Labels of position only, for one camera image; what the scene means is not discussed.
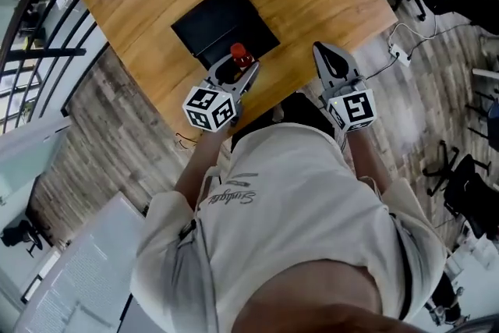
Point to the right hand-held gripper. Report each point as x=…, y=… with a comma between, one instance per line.
x=354, y=109

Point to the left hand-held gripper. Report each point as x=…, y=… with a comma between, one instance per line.
x=210, y=107

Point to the small red-capped bottle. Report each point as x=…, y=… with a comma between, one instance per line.
x=241, y=54

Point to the black box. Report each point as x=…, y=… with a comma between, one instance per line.
x=222, y=23

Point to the person's right forearm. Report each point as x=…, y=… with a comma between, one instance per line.
x=366, y=156

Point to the person's left forearm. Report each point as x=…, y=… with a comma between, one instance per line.
x=199, y=164

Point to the person's black trousers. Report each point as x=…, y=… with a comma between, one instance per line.
x=300, y=111

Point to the white power strip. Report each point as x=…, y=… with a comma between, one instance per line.
x=400, y=55

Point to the person's white shirt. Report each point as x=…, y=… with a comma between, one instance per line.
x=288, y=214

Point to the black metal railing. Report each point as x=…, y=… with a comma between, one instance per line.
x=50, y=50

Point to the white desk panel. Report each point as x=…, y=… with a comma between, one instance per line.
x=82, y=269

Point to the small black swivel chair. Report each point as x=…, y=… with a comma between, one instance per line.
x=21, y=238

